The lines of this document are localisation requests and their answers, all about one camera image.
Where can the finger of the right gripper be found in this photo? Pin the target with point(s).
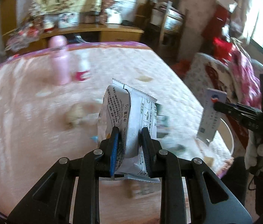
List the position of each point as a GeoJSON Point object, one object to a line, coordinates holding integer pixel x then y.
{"type": "Point", "coordinates": [226, 108]}

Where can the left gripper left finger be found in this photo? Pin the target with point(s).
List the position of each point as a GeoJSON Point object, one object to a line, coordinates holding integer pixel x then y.
{"type": "Point", "coordinates": [113, 141]}

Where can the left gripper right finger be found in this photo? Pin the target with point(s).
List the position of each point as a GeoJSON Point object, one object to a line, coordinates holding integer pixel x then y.
{"type": "Point", "coordinates": [149, 152]}

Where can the white card wrapper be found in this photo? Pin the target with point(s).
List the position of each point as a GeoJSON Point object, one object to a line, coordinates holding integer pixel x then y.
{"type": "Point", "coordinates": [210, 117]}

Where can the white printed snack wrapper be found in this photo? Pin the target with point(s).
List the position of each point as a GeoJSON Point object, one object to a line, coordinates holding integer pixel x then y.
{"type": "Point", "coordinates": [129, 110]}

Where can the white trash bucket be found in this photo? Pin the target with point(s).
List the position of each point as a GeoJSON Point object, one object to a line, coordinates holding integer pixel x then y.
{"type": "Point", "coordinates": [226, 135]}

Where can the right gloved hand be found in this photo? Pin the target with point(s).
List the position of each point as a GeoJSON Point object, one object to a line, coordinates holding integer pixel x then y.
{"type": "Point", "coordinates": [254, 149]}

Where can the pink patterned blanket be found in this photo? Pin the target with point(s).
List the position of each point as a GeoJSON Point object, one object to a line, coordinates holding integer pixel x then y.
{"type": "Point", "coordinates": [246, 84]}

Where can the floral sofa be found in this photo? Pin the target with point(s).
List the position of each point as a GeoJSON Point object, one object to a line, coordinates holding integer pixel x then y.
{"type": "Point", "coordinates": [207, 72]}

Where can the small white pink bottle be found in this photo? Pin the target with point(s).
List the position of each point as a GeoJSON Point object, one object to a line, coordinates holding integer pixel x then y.
{"type": "Point", "coordinates": [81, 66]}

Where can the pink quilted table cover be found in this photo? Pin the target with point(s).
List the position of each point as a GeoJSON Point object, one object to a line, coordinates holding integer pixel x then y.
{"type": "Point", "coordinates": [41, 122]}

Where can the pink water bottle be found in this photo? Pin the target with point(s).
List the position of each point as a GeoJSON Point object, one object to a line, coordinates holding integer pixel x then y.
{"type": "Point", "coordinates": [60, 59]}

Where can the wooden shelf rack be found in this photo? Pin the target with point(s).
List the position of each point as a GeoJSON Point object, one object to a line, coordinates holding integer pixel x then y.
{"type": "Point", "coordinates": [163, 27]}

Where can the white kettle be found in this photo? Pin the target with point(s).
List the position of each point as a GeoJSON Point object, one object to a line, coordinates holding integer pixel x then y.
{"type": "Point", "coordinates": [113, 16]}

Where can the wooden low cabinet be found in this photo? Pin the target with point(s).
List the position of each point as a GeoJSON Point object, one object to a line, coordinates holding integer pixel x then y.
{"type": "Point", "coordinates": [88, 32]}

